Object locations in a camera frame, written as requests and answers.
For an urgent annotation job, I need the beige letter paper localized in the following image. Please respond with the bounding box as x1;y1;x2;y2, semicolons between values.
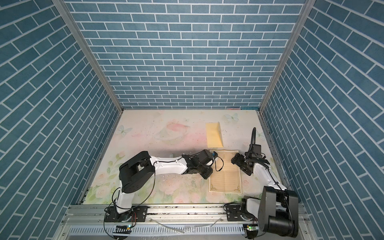
209;150;242;194

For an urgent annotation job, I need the yellow envelope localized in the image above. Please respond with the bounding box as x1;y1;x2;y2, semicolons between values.
206;122;224;148

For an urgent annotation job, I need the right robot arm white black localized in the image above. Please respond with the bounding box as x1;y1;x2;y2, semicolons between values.
231;152;299;239

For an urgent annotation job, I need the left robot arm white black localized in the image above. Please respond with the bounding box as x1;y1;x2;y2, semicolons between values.
113;150;218;214

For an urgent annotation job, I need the right controller board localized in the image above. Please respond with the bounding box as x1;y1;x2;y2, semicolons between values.
243;225;259;239

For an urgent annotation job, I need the controller board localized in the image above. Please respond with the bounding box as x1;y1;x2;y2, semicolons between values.
243;225;259;239
113;225;132;236

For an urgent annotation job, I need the left controller board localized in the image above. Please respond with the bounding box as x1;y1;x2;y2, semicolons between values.
113;225;132;236

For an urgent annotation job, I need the left black camera cable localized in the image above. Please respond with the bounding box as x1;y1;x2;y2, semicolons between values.
213;155;225;172

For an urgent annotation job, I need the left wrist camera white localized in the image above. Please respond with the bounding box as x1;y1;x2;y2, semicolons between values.
212;152;219;161

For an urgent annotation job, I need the right black corrugated cable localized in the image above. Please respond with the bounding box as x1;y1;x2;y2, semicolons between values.
249;127;258;154

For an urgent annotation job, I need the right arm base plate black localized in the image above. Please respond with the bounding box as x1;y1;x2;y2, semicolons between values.
223;203;257;222

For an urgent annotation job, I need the clear cable tie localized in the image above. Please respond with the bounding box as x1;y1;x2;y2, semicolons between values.
150;218;223;234

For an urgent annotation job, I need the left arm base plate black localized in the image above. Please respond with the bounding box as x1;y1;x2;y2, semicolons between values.
104;206;148;224

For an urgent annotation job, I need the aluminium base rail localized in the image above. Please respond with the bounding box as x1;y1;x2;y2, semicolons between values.
53;203;317;240

